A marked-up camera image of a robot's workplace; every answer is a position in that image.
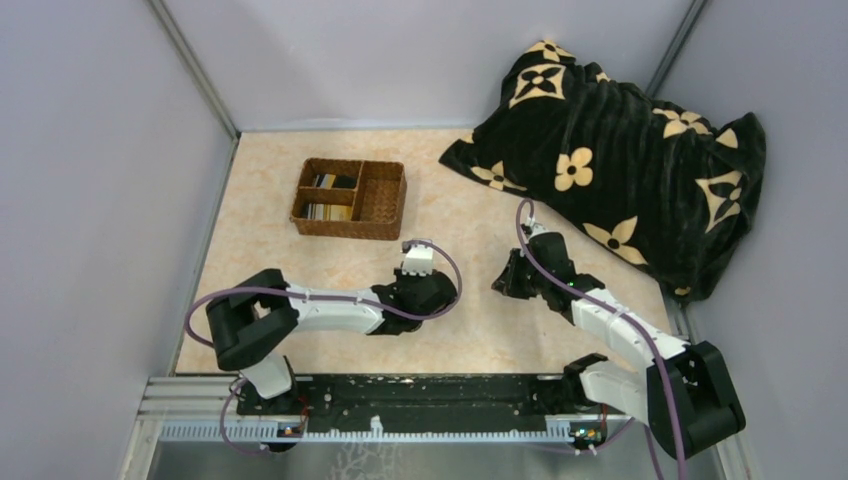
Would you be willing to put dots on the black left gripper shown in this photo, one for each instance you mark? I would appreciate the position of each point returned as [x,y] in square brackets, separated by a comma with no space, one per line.
[432,288]

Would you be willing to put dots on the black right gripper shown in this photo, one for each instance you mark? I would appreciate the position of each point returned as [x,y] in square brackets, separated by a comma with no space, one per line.
[519,277]

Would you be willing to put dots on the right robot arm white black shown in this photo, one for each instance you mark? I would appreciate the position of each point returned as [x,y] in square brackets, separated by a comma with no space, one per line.
[682,392]

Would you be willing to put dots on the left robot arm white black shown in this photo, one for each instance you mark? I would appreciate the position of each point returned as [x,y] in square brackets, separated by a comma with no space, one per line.
[249,321]

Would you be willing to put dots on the cards in lower compartment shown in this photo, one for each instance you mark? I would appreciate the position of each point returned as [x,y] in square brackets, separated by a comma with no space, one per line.
[327,212]

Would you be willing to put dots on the cards in compartment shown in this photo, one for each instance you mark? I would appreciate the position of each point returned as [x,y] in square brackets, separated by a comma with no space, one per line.
[334,181]
[327,212]

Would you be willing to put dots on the cards in upper compartment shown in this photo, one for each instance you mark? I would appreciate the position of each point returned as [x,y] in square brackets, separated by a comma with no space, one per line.
[334,181]

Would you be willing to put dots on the brown wicker basket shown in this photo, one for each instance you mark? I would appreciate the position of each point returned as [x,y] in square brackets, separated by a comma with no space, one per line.
[378,200]

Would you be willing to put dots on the black floral blanket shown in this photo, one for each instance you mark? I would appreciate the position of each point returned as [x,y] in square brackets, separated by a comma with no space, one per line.
[654,183]

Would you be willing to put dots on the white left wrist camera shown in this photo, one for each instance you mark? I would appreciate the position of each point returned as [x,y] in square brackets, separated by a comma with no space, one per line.
[418,259]

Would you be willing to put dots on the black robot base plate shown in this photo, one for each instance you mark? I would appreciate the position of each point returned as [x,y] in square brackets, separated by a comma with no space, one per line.
[477,404]

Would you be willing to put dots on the aluminium frame rail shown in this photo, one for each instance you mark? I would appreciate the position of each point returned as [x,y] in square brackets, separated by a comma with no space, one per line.
[204,407]

